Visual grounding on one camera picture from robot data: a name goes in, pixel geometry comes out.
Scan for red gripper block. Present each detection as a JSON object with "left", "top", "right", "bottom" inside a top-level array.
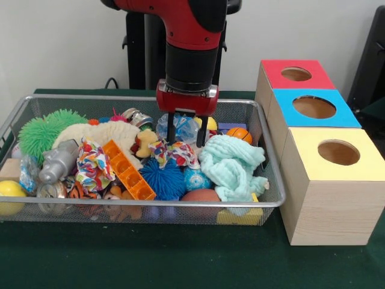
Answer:
[{"left": 155, "top": 89, "right": 220, "bottom": 148}]

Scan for small colourful knotted cloth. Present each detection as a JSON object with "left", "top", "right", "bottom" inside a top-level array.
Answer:
[{"left": 149, "top": 138, "right": 201, "bottom": 169}]

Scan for wooden box with three holes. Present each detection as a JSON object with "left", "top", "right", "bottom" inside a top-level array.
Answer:
[{"left": 254, "top": 59, "right": 385, "bottom": 246}]

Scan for yellow ball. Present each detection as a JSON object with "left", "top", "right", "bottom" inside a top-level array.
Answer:
[
  {"left": 0, "top": 179, "right": 28, "bottom": 216},
  {"left": 194, "top": 116, "right": 218, "bottom": 131}
]

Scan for orange mini basketball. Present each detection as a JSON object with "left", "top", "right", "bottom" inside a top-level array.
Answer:
[{"left": 226, "top": 126, "right": 253, "bottom": 145}]

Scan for mint green cloth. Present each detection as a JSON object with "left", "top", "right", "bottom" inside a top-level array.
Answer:
[{"left": 198, "top": 134, "right": 270, "bottom": 202}]

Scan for blue spiky rubber ball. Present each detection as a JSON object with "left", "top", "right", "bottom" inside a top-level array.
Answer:
[{"left": 138, "top": 158, "right": 187, "bottom": 201}]

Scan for orange plastic compartment tray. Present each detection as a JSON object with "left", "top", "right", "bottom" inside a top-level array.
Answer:
[{"left": 101, "top": 138, "right": 156, "bottom": 201}]

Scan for cream fluffy cloth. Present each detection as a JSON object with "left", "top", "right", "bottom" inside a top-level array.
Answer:
[{"left": 52, "top": 120, "right": 142, "bottom": 169}]

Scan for large colourful patterned cloth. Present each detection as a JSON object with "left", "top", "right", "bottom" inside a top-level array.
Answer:
[{"left": 75, "top": 137, "right": 116, "bottom": 193}]

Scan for dark green tablecloth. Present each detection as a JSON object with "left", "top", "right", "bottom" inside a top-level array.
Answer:
[{"left": 0, "top": 87, "right": 385, "bottom": 289}]

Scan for silver toy robot figure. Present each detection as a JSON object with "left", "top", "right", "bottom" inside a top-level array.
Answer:
[{"left": 38, "top": 138, "right": 79, "bottom": 184}]

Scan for green spiky rubber ball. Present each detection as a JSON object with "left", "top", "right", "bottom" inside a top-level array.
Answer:
[{"left": 17, "top": 116, "right": 66, "bottom": 165}]

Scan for black chair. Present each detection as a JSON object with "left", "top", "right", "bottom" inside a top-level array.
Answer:
[{"left": 347, "top": 5, "right": 385, "bottom": 121}]

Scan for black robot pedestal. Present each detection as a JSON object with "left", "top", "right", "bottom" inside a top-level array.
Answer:
[{"left": 123, "top": 0, "right": 243, "bottom": 91}]

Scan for wire mesh bin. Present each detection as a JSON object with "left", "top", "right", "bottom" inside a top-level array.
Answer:
[{"left": 0, "top": 93, "right": 286, "bottom": 225}]

